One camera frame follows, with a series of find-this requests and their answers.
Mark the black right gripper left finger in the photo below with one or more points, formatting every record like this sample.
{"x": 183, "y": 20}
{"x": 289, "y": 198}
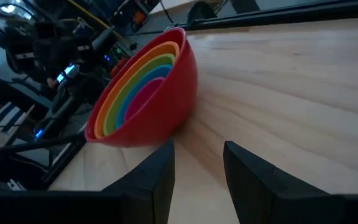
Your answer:
{"x": 135, "y": 202}

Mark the blue plastic bowl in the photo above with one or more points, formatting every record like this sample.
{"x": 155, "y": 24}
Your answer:
{"x": 135, "y": 95}

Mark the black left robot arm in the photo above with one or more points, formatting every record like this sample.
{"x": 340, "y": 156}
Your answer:
{"x": 64, "y": 109}

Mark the orange plastic bowl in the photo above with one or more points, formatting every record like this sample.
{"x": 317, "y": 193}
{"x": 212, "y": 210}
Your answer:
{"x": 135, "y": 70}

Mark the black table edge rail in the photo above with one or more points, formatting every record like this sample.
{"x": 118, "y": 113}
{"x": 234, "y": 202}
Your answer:
{"x": 291, "y": 15}
{"x": 64, "y": 161}

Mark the lit blue screen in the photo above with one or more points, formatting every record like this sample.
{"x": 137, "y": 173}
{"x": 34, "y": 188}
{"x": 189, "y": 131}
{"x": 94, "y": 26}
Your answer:
{"x": 65, "y": 73}

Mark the small magenta plastic bowl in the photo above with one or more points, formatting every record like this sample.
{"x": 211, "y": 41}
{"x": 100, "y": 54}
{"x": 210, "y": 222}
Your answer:
{"x": 143, "y": 98}

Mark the black rounded device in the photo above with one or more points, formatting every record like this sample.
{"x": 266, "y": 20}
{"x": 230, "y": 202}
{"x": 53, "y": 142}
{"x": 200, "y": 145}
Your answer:
{"x": 200, "y": 12}

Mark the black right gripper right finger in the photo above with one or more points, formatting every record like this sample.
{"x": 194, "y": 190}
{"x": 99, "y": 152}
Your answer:
{"x": 269, "y": 199}

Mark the green plastic bowl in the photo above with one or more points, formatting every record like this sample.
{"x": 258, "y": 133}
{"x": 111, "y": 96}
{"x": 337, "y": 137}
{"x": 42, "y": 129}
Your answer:
{"x": 129, "y": 93}

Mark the white and blue striped object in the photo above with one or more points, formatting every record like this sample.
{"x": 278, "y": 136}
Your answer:
{"x": 8, "y": 119}

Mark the large red plastic bowl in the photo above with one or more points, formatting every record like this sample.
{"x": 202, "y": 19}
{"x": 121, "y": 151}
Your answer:
{"x": 166, "y": 112}

